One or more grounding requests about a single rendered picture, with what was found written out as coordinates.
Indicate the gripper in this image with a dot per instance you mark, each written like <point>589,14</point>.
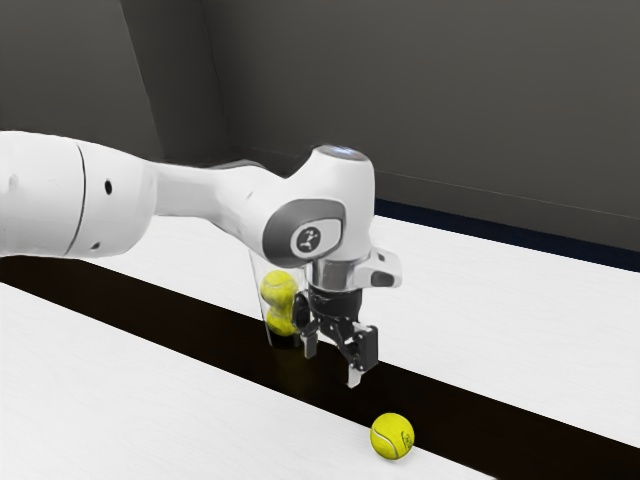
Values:
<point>334,302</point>

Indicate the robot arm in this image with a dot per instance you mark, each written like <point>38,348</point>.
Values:
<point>200,195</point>

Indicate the yellow tennis ball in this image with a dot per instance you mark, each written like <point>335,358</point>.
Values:
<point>278,287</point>
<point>280,320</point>
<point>392,435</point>

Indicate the clear plastic ball tube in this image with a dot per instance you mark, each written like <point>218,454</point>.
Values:
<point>270,310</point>

